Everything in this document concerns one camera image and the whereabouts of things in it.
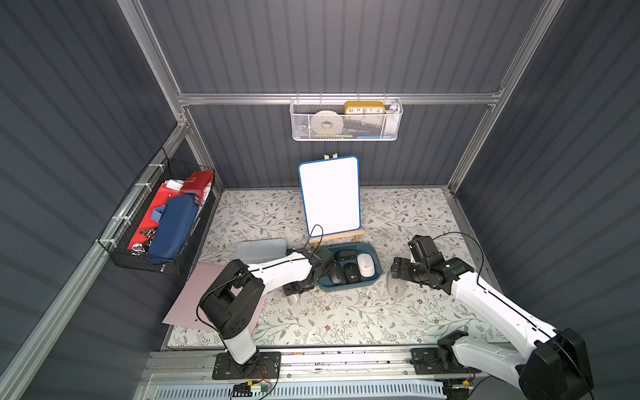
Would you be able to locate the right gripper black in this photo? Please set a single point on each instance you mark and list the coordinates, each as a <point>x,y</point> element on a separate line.
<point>400,270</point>

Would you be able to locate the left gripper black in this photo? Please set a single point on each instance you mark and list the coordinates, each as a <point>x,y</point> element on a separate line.
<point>302,284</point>

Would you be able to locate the teal plastic storage box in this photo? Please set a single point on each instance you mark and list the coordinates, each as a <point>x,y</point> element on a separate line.
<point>326,285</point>

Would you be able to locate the grey beige computer mouse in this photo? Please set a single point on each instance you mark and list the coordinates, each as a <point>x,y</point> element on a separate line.
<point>396,287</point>

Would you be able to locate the white computer mouse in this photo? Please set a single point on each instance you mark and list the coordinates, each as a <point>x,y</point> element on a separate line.
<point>366,265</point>
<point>337,275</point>

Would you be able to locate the black bulky computer mouse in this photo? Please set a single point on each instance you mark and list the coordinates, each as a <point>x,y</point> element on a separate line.
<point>345,255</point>

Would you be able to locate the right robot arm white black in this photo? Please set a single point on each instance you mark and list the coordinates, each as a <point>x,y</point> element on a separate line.
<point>543,363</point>

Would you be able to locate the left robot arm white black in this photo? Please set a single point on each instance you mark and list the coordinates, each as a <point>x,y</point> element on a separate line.
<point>277,273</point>

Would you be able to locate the wooden easel stand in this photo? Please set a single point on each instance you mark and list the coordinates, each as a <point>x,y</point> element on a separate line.
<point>336,237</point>

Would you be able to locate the grey blue flat case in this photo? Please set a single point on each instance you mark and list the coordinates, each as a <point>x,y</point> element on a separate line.
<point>262,250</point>

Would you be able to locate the white tape roll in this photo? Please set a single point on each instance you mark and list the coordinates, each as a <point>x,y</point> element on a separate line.
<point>326,123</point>

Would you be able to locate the pink paper sheet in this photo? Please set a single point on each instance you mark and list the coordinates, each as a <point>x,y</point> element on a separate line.
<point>190,300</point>

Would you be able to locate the navy blue pouch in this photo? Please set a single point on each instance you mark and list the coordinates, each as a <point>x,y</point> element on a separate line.
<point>174,228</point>

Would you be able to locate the yellow clock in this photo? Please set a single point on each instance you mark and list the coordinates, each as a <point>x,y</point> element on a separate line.
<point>360,107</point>

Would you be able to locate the white bottle in basket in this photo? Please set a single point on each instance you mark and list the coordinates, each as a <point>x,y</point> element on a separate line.
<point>394,116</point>

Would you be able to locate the white board blue frame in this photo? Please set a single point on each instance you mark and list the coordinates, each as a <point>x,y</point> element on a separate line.
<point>330,196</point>

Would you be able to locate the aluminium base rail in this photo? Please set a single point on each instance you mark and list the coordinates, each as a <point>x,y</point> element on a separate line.
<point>361,372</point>

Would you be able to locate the white wire mesh basket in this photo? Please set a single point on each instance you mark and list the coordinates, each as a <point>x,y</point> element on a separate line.
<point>357,128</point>

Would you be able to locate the black wire wall basket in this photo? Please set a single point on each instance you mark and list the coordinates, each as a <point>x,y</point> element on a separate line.
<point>117,235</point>

